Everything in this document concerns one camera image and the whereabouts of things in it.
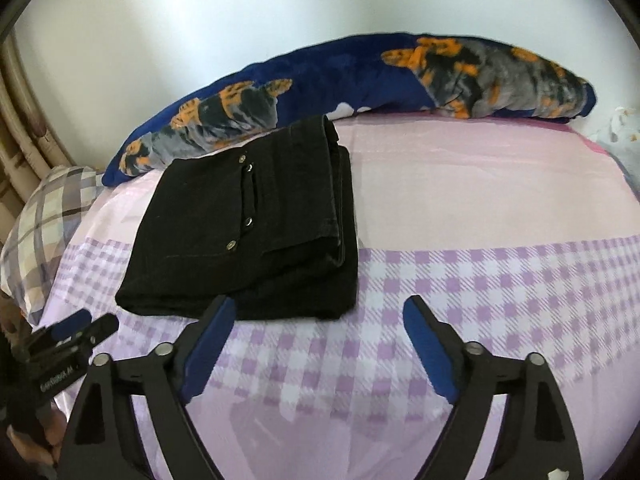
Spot pink checked bed sheet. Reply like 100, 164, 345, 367
40, 110, 640, 480

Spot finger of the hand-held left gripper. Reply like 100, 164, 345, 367
29, 309, 94, 344
59, 314, 121, 349

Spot black pants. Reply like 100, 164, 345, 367
115, 114, 360, 322

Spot person's left hand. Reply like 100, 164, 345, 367
6, 410, 68, 467

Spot blue orange patterned pillow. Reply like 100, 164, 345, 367
102, 34, 598, 188

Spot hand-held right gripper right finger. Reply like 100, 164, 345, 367
402, 295, 584, 480

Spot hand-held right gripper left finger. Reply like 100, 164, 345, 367
56, 294, 238, 480

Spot rattan furniture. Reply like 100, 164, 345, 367
0, 30, 73, 196

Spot plaid pillow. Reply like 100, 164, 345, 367
0, 165, 103, 321

